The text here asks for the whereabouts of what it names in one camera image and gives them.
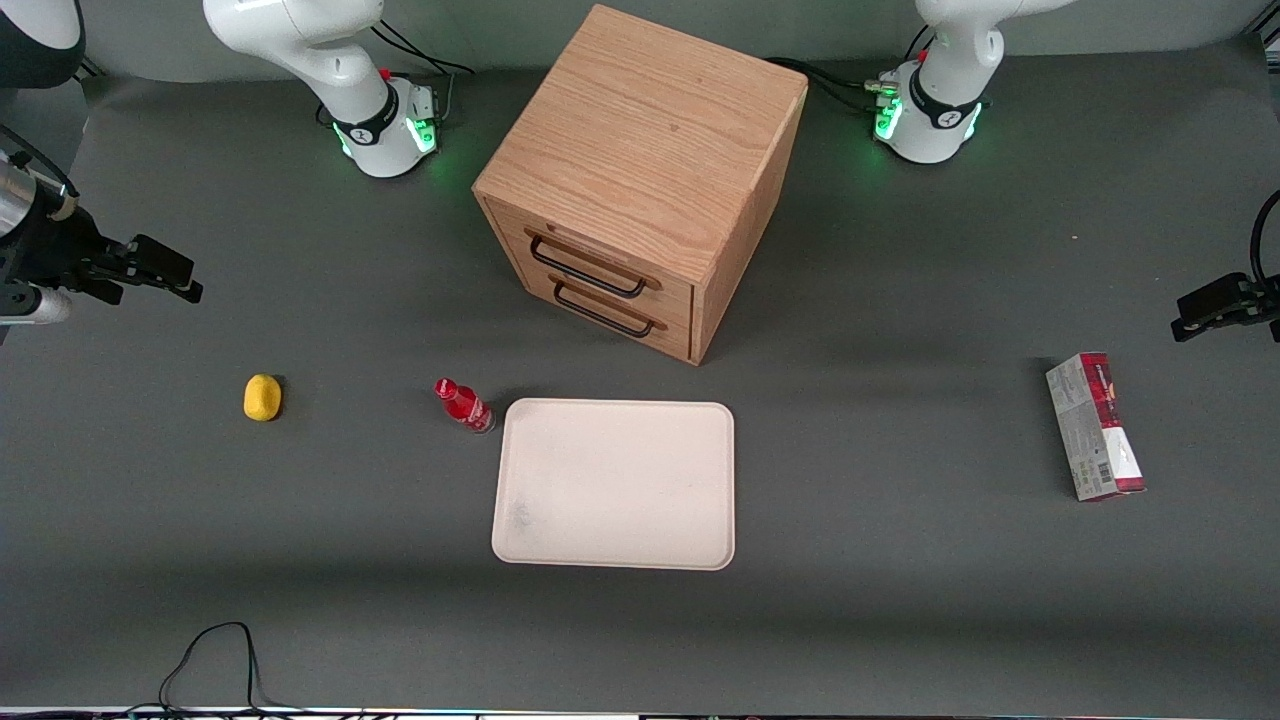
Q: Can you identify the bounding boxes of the yellow lemon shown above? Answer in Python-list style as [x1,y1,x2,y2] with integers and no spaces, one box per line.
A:
[243,374,283,423]

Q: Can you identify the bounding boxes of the black wire drawer handle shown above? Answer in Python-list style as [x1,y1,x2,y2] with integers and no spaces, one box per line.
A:
[528,235,649,299]
[553,280,656,338]

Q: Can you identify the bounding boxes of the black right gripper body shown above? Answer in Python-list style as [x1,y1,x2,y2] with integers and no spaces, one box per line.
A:
[0,203,129,306]

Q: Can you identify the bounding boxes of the wooden two-drawer cabinet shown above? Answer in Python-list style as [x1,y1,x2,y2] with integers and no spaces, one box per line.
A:
[472,4,809,366]

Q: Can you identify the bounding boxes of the red and grey carton box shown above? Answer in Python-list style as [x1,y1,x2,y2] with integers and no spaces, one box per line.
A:
[1045,352,1147,503]

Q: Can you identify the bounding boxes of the black right arm base cables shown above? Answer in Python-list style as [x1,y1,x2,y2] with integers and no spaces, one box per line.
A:
[316,20,477,129]

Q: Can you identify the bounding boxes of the black arm base cables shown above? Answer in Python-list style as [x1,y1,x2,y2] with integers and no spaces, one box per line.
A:
[764,25,937,117]
[316,20,477,129]

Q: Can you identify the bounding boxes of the red coke bottle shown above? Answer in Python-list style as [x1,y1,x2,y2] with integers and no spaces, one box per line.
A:
[434,377,497,435]

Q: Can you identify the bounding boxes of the thin black looped table cable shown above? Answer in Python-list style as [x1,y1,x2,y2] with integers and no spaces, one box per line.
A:
[120,622,401,719]

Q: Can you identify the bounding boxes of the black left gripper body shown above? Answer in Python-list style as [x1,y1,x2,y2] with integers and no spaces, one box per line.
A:
[1244,278,1280,344]

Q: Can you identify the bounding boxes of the beige plastic tray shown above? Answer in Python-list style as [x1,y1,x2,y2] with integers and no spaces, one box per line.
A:
[491,398,737,572]

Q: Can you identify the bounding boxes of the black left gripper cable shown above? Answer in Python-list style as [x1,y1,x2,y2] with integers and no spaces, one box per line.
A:
[1249,189,1280,293]

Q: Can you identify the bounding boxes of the black left arm base cables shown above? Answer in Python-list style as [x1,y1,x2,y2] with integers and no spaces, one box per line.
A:
[764,25,937,117]

